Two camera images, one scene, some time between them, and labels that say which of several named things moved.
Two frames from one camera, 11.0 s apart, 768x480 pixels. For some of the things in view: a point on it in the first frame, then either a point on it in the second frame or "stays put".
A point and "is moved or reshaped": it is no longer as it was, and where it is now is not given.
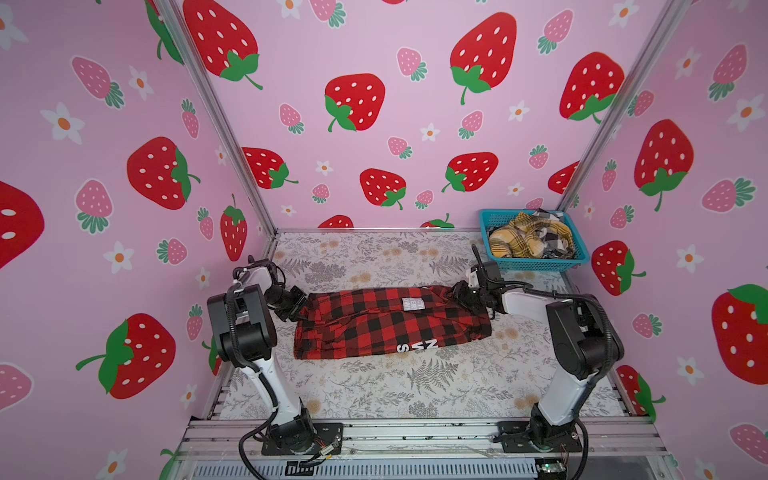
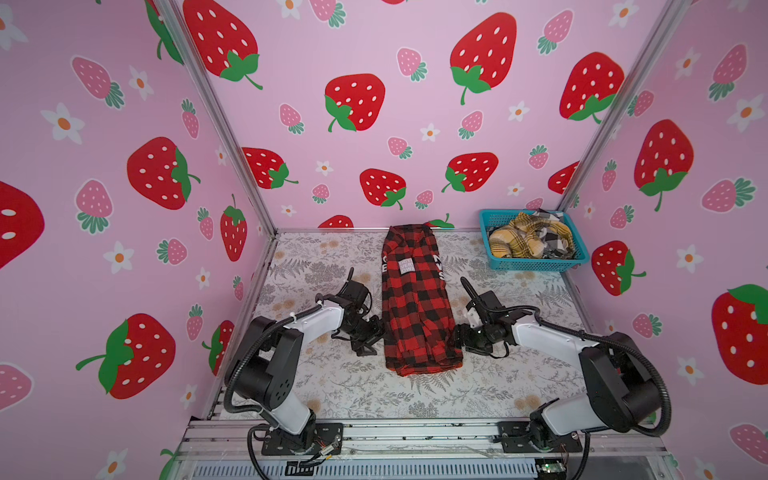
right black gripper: x=459 y=290 → x=461 y=337
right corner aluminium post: x=671 y=20 stays put
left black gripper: x=299 y=301 → x=377 y=330
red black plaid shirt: x=368 y=322 is moved or reshaped
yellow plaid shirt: x=519 y=239 stays put
